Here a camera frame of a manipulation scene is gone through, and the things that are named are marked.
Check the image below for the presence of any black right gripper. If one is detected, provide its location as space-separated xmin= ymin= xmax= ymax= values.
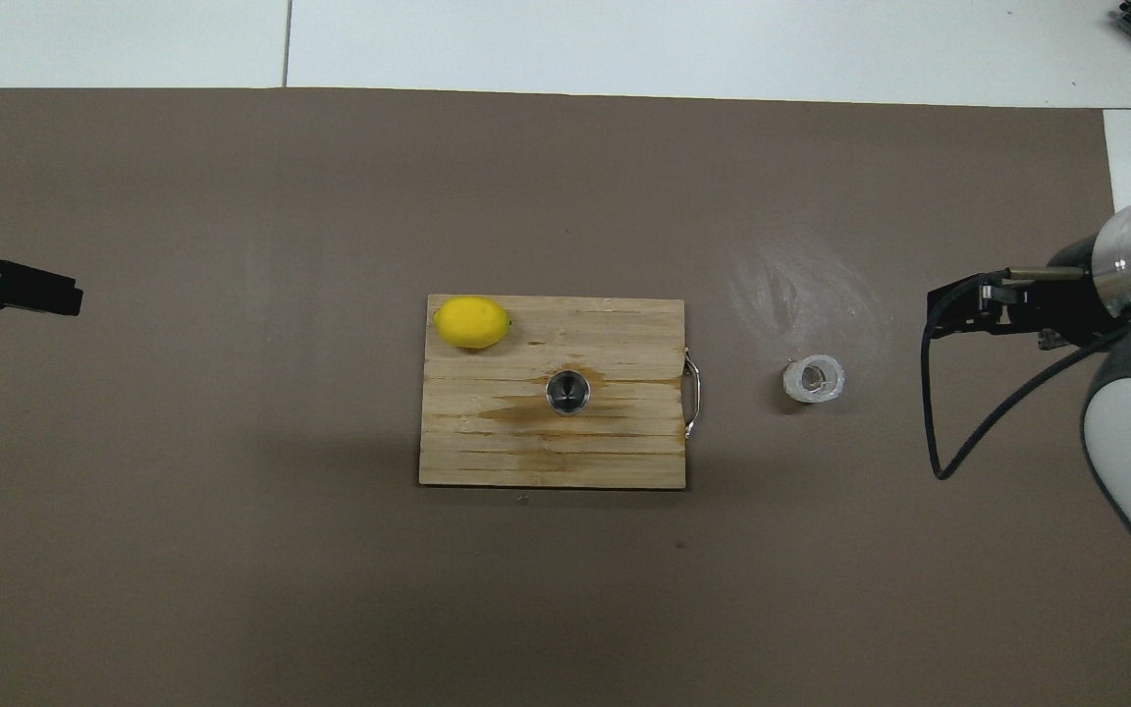
xmin=927 ymin=236 xmax=1131 ymax=350

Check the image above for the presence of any small clear glass cup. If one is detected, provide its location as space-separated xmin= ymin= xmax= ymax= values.
xmin=783 ymin=354 xmax=846 ymax=406

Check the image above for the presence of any steel double jigger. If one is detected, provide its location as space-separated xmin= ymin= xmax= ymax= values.
xmin=545 ymin=369 xmax=592 ymax=417

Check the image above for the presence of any brown table mat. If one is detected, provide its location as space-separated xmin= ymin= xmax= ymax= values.
xmin=0 ymin=86 xmax=1131 ymax=707

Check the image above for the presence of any wooden cutting board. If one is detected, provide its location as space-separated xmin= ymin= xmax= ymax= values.
xmin=418 ymin=295 xmax=704 ymax=490

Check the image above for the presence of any yellow lemon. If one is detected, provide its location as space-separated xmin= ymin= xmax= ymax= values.
xmin=433 ymin=296 xmax=513 ymax=351

